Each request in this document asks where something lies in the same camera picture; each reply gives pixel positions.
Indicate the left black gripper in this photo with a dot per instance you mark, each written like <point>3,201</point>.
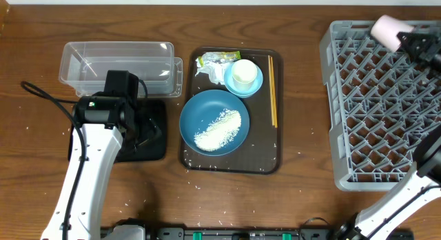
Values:
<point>151,132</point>

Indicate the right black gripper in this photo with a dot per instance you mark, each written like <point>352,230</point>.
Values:
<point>422,54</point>

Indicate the pink plastic cup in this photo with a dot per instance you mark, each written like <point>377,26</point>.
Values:
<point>386,29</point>

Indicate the dark blue plate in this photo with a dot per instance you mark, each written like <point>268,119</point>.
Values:
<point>202,109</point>

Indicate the pile of white rice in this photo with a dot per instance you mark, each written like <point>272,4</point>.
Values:
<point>219,132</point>

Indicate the cream white cup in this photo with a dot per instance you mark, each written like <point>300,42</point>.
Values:
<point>244,73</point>

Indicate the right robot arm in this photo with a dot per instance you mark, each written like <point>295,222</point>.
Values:
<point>419,186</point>

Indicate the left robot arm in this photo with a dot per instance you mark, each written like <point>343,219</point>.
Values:
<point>93,152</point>

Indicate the grey dishwasher rack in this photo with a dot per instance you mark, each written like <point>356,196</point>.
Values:
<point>381,106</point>

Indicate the black plastic bin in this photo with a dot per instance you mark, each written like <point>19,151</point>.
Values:
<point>117,112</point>

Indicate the clear plastic bin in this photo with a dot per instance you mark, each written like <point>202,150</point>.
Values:
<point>84,66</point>

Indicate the crumpled white green wrapper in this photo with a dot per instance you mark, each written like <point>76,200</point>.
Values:
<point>214,64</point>

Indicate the light blue small bowl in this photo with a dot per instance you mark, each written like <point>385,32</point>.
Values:
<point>255,86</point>

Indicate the dark brown serving tray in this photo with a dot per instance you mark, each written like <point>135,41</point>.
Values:
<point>260,153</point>

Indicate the wooden chopstick right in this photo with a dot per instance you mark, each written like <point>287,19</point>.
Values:
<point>273,93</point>

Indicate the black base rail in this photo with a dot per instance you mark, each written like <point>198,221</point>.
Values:
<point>235,234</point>

